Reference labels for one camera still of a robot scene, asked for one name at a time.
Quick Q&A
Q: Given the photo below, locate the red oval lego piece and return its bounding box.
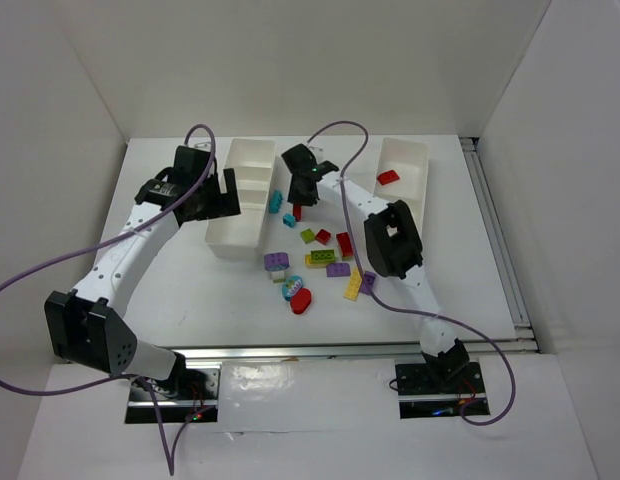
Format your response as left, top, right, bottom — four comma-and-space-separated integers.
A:
289, 288, 313, 315

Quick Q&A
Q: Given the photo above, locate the red slope lego brick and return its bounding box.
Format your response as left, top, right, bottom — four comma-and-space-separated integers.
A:
377, 169, 400, 186

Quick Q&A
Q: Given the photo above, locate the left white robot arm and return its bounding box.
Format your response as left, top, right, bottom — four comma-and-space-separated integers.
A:
44, 146, 241, 398

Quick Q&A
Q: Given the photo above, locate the long cyan lego brick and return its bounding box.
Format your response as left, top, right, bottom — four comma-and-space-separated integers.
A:
268, 189, 283, 214

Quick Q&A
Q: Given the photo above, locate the right white divided container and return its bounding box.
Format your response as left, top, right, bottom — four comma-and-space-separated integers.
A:
373, 137, 429, 232

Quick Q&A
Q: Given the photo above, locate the small cyan lego brick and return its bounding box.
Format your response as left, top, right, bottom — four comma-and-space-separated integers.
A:
282, 213, 297, 228

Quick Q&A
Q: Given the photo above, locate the aluminium right side rail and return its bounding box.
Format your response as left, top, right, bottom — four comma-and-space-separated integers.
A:
459, 137, 535, 340

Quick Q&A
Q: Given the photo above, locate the small lime green lego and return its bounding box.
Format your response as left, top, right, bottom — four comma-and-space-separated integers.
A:
300, 229, 315, 244

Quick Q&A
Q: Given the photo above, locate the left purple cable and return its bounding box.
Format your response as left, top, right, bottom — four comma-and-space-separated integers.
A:
0, 123, 217, 476

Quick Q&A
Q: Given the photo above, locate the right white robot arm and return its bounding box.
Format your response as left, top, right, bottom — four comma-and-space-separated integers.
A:
282, 144, 469, 386

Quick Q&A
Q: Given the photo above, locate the yellow long lego plate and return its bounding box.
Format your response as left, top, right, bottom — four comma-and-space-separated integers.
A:
343, 266, 363, 301

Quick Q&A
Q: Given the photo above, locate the left white divided container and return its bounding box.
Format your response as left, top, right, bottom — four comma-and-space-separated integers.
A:
205, 138, 276, 260

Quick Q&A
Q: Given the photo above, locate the purple square lego brick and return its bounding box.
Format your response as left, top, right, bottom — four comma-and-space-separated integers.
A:
360, 270, 377, 295

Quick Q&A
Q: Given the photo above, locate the aluminium front rail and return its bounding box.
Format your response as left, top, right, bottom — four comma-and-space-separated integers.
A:
113, 329, 540, 366

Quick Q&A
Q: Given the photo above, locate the purple flat lego plate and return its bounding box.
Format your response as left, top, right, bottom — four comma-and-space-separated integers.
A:
326, 262, 351, 278

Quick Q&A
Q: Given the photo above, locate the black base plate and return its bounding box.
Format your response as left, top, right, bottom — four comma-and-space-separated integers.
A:
388, 362, 490, 419
124, 364, 221, 425

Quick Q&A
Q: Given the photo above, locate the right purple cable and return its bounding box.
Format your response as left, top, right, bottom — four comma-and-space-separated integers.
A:
309, 120, 517, 427

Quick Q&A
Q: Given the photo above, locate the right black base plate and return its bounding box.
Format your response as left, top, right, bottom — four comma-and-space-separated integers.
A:
388, 362, 490, 419

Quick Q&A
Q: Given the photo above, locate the green lego on yellow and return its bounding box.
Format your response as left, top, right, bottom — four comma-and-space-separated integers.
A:
304, 249, 337, 268

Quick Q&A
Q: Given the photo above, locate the red tall lego brick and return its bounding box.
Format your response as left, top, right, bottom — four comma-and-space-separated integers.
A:
336, 232, 354, 261

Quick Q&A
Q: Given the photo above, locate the purple cable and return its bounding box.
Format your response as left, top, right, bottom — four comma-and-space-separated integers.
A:
309, 120, 517, 427
0, 123, 217, 476

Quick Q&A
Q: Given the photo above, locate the cyan patterned lego piece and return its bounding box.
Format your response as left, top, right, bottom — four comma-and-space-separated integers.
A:
281, 275, 304, 301

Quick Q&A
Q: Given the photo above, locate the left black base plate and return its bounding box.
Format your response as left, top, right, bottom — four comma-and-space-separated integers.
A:
124, 364, 221, 425

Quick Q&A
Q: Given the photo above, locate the small red square lego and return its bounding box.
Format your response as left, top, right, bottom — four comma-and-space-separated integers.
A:
315, 229, 332, 245

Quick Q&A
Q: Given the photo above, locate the white divided container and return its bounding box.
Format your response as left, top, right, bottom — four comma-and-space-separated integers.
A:
373, 137, 429, 232
205, 138, 276, 260

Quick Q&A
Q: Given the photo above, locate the aluminium rail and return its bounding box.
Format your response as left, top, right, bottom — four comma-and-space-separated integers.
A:
459, 137, 535, 340
113, 329, 540, 366

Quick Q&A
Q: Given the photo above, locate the red studded lego brick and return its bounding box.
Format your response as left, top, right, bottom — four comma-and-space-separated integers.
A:
292, 204, 302, 222

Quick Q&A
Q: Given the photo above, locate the purple rounded lego block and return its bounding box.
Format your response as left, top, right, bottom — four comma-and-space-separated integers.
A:
263, 252, 290, 283

